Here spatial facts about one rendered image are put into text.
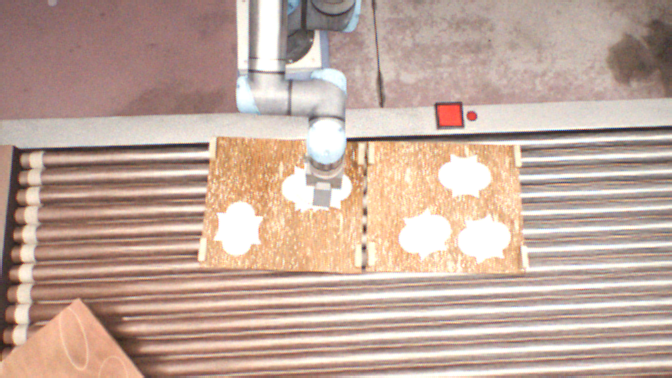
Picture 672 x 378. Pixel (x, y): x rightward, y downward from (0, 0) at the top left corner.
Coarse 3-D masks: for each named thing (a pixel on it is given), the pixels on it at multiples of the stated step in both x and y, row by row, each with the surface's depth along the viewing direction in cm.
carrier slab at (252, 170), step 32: (224, 160) 151; (256, 160) 151; (288, 160) 152; (352, 160) 152; (224, 192) 149; (256, 192) 149; (352, 192) 150; (288, 224) 147; (320, 224) 147; (352, 224) 148; (224, 256) 144; (256, 256) 145; (288, 256) 145; (320, 256) 145; (352, 256) 146
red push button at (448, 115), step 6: (438, 108) 158; (444, 108) 158; (450, 108) 158; (456, 108) 158; (438, 114) 157; (444, 114) 157; (450, 114) 157; (456, 114) 157; (444, 120) 157; (450, 120) 157; (456, 120) 157
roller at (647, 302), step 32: (128, 320) 142; (160, 320) 142; (192, 320) 142; (224, 320) 142; (256, 320) 142; (288, 320) 142; (320, 320) 143; (352, 320) 143; (384, 320) 144; (416, 320) 144; (448, 320) 145
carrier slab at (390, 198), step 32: (384, 160) 152; (416, 160) 153; (448, 160) 153; (480, 160) 153; (384, 192) 150; (416, 192) 150; (448, 192) 151; (480, 192) 151; (512, 192) 151; (384, 224) 148; (512, 224) 149; (384, 256) 146; (416, 256) 146; (448, 256) 146; (512, 256) 147
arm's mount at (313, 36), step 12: (240, 0) 166; (240, 12) 165; (240, 24) 164; (240, 36) 163; (312, 36) 164; (240, 48) 163; (312, 48) 164; (240, 60) 162; (288, 60) 162; (300, 60) 163; (312, 60) 162; (240, 72) 163; (288, 72) 165
